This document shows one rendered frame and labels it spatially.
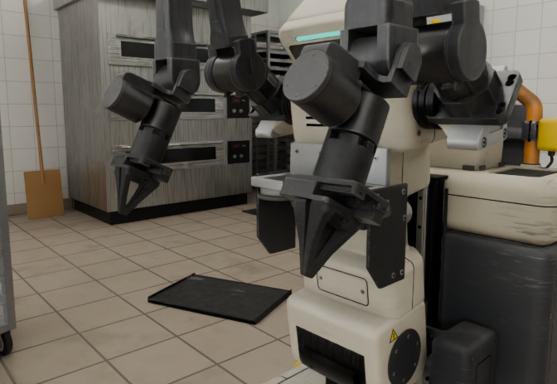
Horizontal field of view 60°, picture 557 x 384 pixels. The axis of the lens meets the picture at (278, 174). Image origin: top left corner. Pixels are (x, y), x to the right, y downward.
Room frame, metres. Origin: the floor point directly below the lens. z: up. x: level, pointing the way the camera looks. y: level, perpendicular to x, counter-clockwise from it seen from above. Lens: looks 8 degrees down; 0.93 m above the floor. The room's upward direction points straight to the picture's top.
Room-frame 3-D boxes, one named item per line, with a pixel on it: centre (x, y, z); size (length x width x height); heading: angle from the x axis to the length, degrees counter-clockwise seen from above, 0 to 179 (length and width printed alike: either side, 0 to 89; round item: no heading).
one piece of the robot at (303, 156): (0.84, -0.09, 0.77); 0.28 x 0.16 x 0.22; 43
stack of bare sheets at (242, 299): (2.33, 0.29, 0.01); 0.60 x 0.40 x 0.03; 65
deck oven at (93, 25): (4.63, 1.07, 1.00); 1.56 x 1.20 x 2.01; 131
